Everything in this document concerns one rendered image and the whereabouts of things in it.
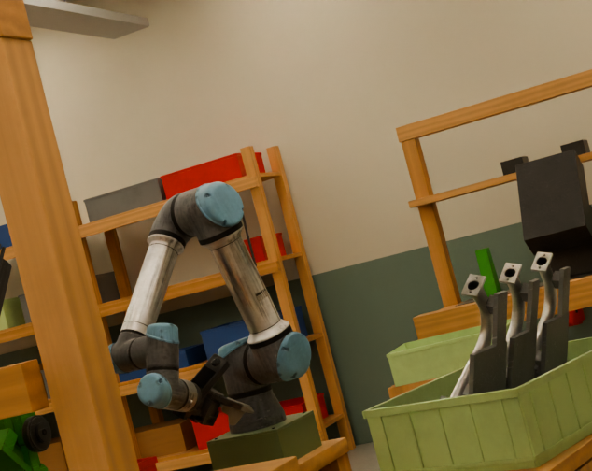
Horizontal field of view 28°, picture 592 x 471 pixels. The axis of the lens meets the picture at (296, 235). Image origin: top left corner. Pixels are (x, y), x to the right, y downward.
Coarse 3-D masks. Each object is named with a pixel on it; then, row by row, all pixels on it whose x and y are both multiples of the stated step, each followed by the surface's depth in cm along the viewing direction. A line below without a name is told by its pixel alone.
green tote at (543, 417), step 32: (576, 352) 300; (448, 384) 296; (544, 384) 253; (576, 384) 263; (384, 416) 266; (416, 416) 261; (448, 416) 255; (480, 416) 250; (512, 416) 245; (544, 416) 250; (576, 416) 260; (384, 448) 267; (416, 448) 261; (448, 448) 256; (480, 448) 251; (512, 448) 246; (544, 448) 247
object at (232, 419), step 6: (240, 402) 286; (222, 408) 283; (228, 408) 284; (234, 408) 285; (246, 408) 286; (228, 414) 284; (234, 414) 285; (240, 414) 286; (228, 420) 285; (234, 420) 285
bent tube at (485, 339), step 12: (480, 276) 260; (468, 288) 260; (480, 288) 258; (480, 300) 261; (480, 312) 265; (492, 324) 265; (480, 336) 266; (480, 348) 264; (468, 372) 261; (456, 384) 260; (456, 396) 257
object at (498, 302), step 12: (492, 300) 261; (504, 300) 262; (492, 312) 262; (504, 312) 262; (504, 324) 263; (492, 336) 261; (504, 336) 263; (492, 348) 259; (504, 348) 264; (480, 360) 255; (492, 360) 260; (504, 360) 265; (480, 372) 256; (492, 372) 261; (504, 372) 265; (480, 384) 257; (492, 384) 261; (504, 384) 266
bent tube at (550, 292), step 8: (536, 256) 288; (544, 256) 287; (552, 256) 287; (536, 264) 286; (544, 264) 285; (544, 272) 285; (552, 272) 289; (544, 280) 290; (544, 288) 292; (552, 288) 291; (544, 296) 293; (552, 296) 292; (544, 304) 293; (552, 304) 292; (544, 312) 292; (552, 312) 292; (544, 320) 291; (536, 344) 287; (536, 352) 286
